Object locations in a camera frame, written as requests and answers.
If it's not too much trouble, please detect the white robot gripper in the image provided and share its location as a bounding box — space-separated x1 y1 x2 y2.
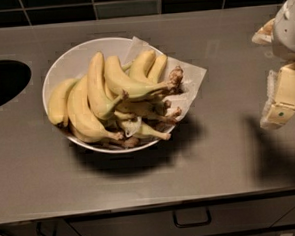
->
252 0 295 130

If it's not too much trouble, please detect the bottom small yellow banana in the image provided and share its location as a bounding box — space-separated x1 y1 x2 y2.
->
118 116 173 145

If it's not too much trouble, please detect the long yellow banana top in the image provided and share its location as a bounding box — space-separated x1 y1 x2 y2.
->
104 56 183 99

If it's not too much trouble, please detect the large yellow banana front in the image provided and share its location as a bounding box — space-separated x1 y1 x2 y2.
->
67 77 124 143

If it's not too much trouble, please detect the white ceramic bowl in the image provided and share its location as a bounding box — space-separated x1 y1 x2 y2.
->
43 38 180 153

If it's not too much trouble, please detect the white paper napkin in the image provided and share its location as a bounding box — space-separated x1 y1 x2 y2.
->
121 37 207 121

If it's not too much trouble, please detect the grey cabinet drawer front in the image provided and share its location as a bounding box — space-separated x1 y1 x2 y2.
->
70 195 295 236

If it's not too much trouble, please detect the black round sink opening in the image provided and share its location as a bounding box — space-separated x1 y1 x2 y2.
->
0 59 32 106

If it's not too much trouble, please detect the black drawer handle centre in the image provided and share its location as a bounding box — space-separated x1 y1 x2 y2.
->
172 207 212 228

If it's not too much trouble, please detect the black drawer handle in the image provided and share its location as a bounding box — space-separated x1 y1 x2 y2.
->
36 221 58 236
172 207 212 228

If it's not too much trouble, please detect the black drawer handle left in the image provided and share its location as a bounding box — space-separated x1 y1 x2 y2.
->
36 221 58 236

